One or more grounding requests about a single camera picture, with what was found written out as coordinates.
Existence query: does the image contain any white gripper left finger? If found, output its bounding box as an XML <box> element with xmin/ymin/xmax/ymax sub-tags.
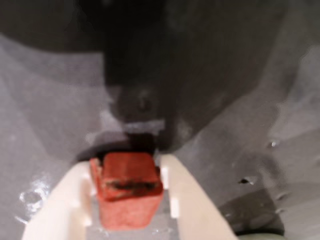
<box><xmin>21</xmin><ymin>161</ymin><xmax>93</xmax><ymax>240</ymax></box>

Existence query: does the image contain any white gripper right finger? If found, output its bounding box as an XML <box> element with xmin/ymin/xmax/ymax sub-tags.
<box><xmin>159</xmin><ymin>153</ymin><xmax>237</xmax><ymax>240</ymax></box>

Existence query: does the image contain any red cube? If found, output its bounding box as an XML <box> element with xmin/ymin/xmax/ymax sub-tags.
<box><xmin>89</xmin><ymin>152</ymin><xmax>165</xmax><ymax>229</ymax></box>

